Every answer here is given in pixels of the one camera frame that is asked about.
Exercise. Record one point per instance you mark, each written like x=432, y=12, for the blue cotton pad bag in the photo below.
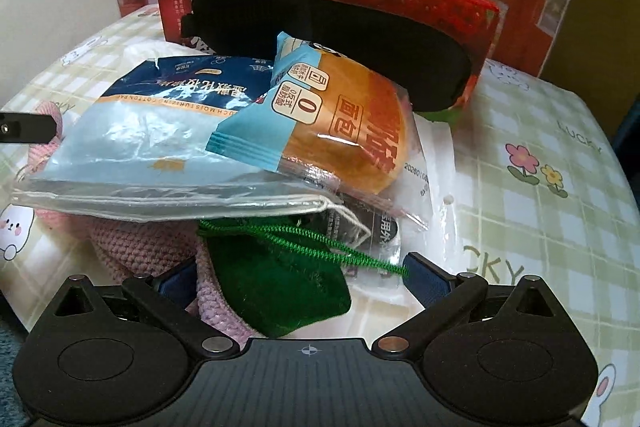
x=125, y=142

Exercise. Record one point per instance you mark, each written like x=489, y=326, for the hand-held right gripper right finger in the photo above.
x=431, y=281

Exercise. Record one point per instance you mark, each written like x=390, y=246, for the orange and blue bread packet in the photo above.
x=350, y=127

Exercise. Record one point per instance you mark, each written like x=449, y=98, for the black sleep mask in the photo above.
x=325, y=23

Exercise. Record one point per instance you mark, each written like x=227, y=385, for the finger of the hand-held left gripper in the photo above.
x=27, y=126

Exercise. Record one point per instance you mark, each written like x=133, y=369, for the checked printed blanket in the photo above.
x=550, y=232

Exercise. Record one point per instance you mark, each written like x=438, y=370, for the black packet in clear wrap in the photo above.
x=371, y=227

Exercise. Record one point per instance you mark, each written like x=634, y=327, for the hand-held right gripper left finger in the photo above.
x=176, y=278

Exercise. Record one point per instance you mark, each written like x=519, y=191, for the red cardboard box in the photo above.
x=450, y=4

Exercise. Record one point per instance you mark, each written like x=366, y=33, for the pink knitted cloth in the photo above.
x=135, y=253

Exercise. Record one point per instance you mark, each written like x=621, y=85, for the white plastic packet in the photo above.
x=436, y=157

